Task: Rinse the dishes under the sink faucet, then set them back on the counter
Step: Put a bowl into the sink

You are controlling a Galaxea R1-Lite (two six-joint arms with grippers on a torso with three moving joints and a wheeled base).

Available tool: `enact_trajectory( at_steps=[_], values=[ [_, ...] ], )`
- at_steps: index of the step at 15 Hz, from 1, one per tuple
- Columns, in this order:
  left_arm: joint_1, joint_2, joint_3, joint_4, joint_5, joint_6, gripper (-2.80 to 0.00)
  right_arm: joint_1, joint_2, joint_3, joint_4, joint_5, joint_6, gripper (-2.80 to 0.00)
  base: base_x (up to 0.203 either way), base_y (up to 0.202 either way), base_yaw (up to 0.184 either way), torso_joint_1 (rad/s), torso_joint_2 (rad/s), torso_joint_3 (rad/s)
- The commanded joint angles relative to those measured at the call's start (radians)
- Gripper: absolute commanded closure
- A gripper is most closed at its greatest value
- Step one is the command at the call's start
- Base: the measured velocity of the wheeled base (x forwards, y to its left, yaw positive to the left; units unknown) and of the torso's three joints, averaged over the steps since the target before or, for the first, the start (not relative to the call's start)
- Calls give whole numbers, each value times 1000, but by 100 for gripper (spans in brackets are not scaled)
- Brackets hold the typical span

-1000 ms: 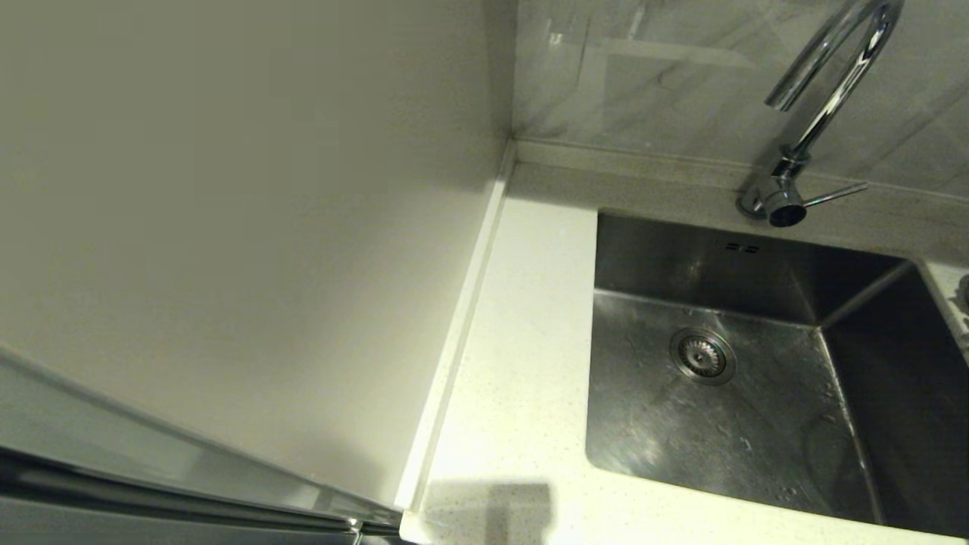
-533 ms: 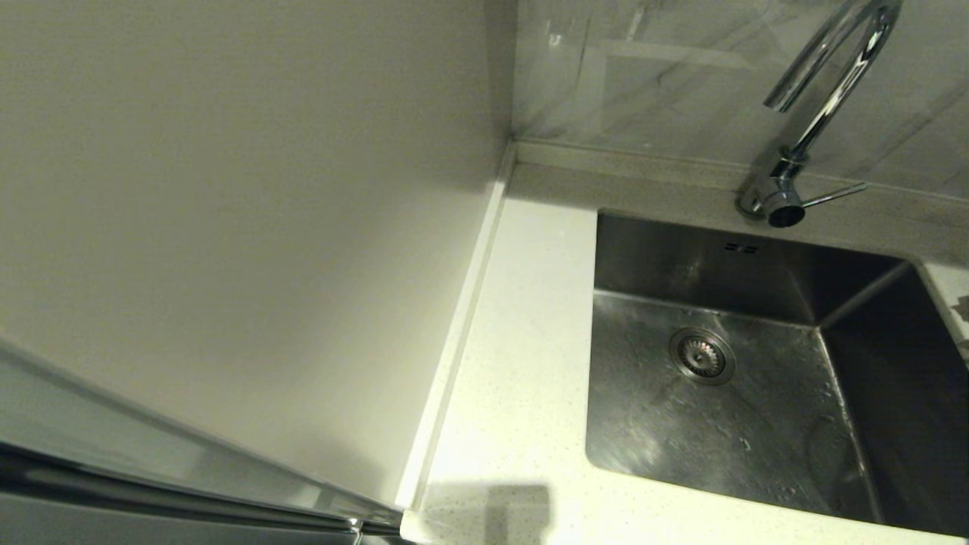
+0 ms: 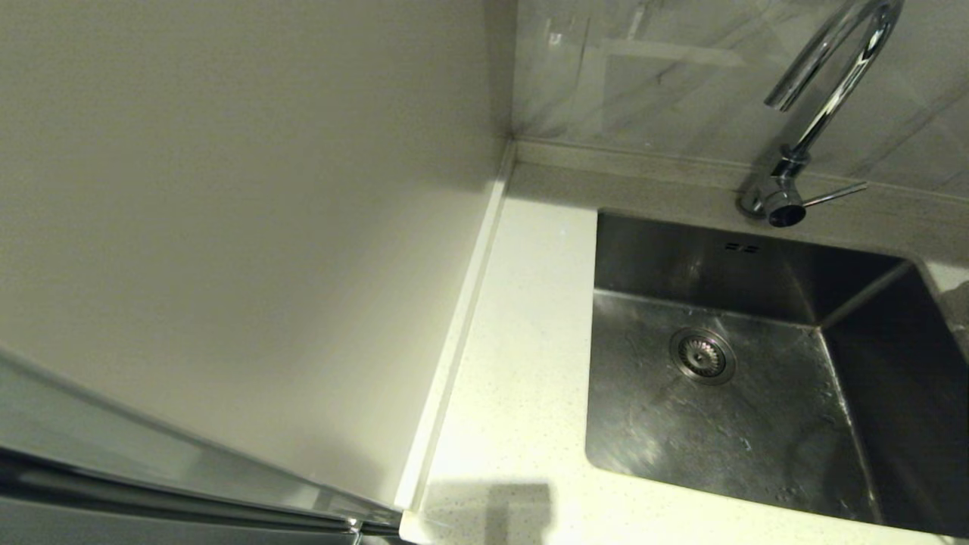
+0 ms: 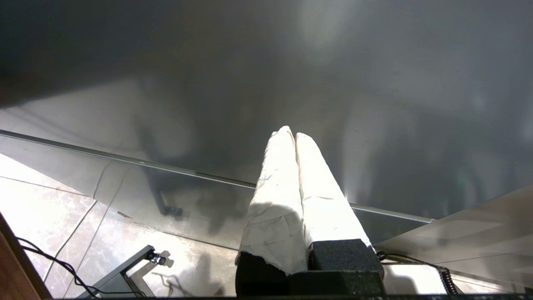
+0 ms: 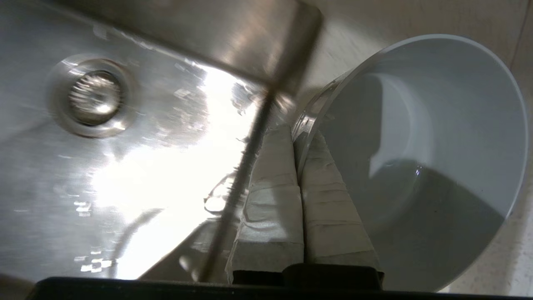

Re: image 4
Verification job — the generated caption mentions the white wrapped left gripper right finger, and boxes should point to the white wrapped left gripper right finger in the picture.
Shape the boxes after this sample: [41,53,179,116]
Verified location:
[295,132,384,278]

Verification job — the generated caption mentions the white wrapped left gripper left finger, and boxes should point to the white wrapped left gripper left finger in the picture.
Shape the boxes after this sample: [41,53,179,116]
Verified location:
[235,126,309,297]

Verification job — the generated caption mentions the stainless steel fridge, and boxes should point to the stainless steel fridge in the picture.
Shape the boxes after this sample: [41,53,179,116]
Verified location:
[0,0,533,250]

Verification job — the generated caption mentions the white cabinet side panel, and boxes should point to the white cabinet side panel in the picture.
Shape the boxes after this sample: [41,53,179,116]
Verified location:
[375,185,533,288]

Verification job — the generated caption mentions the grey metal stand leg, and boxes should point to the grey metal stand leg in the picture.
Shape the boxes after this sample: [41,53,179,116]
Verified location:
[77,245,167,299]

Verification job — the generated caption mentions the brown wooden panel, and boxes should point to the brown wooden panel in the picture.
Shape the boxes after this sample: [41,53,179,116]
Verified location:
[0,212,52,300]

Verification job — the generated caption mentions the coiled black cable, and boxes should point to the coiled black cable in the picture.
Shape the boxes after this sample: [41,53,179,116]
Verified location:
[376,251,459,295]

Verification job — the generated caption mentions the thin black floor cable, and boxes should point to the thin black floor cable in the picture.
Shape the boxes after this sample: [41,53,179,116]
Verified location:
[16,237,146,298]

